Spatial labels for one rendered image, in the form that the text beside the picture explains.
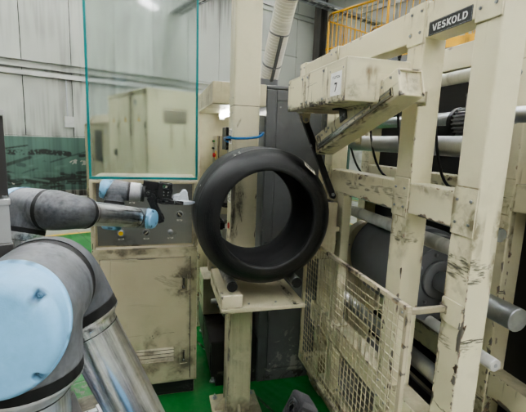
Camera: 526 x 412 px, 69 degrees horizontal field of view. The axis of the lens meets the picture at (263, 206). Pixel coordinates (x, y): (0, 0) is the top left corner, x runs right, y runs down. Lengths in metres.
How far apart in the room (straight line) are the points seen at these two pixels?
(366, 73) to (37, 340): 1.24
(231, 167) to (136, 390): 1.03
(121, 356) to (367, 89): 1.12
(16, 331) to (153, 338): 1.97
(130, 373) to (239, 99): 1.46
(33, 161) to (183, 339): 8.35
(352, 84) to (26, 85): 9.45
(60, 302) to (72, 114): 10.12
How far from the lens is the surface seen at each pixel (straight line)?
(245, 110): 1.89
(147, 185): 1.58
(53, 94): 10.48
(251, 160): 1.51
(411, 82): 1.39
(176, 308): 2.31
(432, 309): 1.41
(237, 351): 2.18
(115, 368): 0.63
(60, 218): 1.19
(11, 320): 0.43
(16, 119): 10.35
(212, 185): 1.51
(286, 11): 2.34
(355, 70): 1.40
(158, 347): 2.41
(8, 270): 0.45
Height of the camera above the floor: 1.49
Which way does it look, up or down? 10 degrees down
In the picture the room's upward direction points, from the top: 2 degrees clockwise
